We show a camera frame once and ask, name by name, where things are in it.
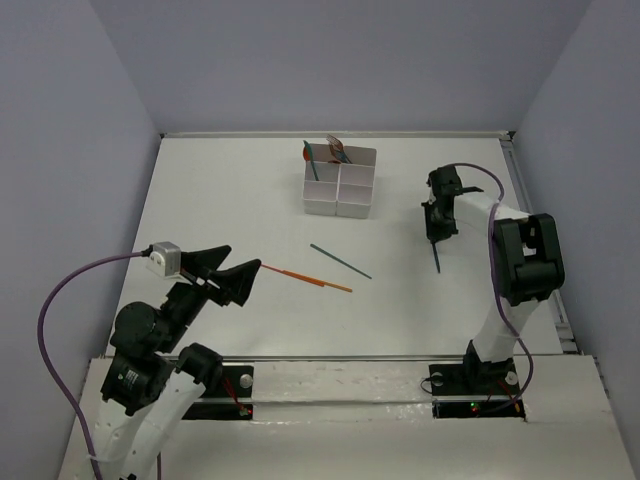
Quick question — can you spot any teal knife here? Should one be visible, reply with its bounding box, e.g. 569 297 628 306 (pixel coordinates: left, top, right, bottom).
431 241 441 274

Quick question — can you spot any brown fork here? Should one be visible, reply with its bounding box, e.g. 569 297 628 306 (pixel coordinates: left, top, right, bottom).
328 143 342 164

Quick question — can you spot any orange fork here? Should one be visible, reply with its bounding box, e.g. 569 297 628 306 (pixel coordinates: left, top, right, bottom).
326 134 348 156

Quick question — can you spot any teal spoon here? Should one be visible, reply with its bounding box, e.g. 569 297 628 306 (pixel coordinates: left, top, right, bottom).
303 140 319 181

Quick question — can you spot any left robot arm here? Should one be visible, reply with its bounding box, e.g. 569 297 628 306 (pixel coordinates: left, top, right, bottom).
78 242 262 479

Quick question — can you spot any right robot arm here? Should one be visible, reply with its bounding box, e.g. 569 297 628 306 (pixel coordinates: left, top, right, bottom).
422 163 565 394

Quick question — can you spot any orange chopstick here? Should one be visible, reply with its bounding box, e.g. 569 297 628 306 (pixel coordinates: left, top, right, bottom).
261 263 326 287

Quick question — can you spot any teal chopstick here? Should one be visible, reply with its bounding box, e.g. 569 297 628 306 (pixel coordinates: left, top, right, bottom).
309 243 373 280

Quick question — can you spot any yellow-orange chopstick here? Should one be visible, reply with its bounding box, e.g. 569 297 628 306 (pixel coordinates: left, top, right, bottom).
281 270 353 293

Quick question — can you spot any white right divided container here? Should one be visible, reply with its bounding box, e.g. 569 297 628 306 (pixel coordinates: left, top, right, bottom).
336 146 377 219

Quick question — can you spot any white divided container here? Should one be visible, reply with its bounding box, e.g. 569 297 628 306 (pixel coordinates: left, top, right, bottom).
302 142 340 216
336 146 377 219

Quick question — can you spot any white left divided container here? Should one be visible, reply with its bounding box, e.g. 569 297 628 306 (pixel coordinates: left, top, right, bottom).
302 142 340 216

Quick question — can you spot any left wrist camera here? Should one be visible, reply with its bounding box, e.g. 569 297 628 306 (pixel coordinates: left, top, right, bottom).
143 242 182 279

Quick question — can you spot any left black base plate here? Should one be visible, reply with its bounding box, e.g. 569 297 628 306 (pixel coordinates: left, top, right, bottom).
182 364 254 421

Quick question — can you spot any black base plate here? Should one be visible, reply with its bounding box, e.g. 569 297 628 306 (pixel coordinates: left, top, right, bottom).
182 364 254 421
421 361 526 419

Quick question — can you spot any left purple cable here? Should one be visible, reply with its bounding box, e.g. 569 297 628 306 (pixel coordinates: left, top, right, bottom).
37 251 106 480

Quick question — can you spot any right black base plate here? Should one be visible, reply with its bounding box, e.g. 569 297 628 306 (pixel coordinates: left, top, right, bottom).
421 361 526 419

